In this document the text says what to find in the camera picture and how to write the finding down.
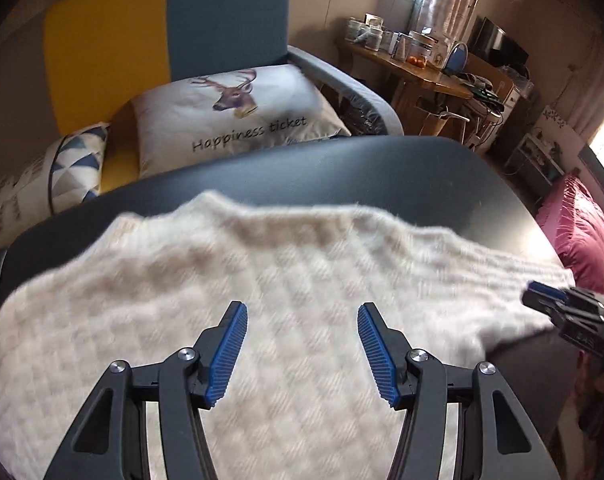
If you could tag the pink patterned curtain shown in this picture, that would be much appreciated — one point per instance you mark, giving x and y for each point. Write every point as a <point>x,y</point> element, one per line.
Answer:
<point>446,0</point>

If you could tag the deer print pillow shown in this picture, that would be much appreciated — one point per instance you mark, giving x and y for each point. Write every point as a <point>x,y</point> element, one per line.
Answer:
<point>262,110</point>

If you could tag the triangle print pillow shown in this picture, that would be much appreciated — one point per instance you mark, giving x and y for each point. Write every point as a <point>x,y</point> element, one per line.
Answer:
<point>77,170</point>

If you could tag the blue chair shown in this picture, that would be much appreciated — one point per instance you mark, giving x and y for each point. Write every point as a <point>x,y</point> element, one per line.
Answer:
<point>456,57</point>

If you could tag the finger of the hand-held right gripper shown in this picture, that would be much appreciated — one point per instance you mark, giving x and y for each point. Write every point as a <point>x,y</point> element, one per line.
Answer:
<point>541,294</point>

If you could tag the cream knitted sweater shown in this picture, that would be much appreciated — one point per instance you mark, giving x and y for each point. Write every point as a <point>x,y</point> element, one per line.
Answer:
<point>282,260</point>

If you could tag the yellow blue grey sofa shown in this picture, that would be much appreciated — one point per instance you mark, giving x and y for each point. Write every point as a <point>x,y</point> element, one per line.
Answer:
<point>222,10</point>

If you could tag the red ruffled quilt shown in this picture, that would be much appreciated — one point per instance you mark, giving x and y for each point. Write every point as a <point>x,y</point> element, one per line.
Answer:
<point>586,240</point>

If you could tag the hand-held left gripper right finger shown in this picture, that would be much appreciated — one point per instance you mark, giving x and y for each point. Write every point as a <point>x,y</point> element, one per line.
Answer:
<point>376,355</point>

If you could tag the white frame stool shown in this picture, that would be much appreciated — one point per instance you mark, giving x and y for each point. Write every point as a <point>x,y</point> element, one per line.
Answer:
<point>481,110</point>

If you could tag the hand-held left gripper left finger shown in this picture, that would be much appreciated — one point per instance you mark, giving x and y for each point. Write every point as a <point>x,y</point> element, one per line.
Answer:
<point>227,355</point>

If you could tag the low bedside shelf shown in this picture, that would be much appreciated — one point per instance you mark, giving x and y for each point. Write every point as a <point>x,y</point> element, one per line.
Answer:
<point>534,157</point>

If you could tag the black television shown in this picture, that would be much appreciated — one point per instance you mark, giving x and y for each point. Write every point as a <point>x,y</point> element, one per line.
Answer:
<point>496,45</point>

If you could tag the wooden side table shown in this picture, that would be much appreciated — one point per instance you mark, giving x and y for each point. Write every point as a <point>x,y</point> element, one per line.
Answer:
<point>421,77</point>

